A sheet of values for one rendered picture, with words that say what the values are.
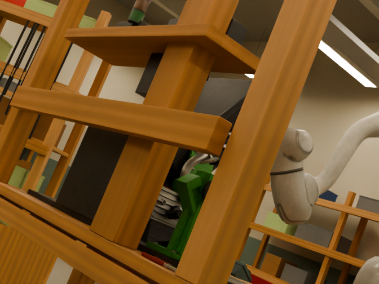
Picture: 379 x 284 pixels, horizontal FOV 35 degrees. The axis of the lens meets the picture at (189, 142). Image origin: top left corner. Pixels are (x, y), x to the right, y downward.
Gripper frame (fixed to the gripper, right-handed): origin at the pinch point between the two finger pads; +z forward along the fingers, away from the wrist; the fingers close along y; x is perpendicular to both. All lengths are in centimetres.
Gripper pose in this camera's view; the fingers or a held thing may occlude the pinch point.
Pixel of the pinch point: (207, 155)
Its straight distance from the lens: 205.9
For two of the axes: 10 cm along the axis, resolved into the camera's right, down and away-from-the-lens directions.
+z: -6.8, 1.1, 7.3
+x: -6.5, 3.6, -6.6
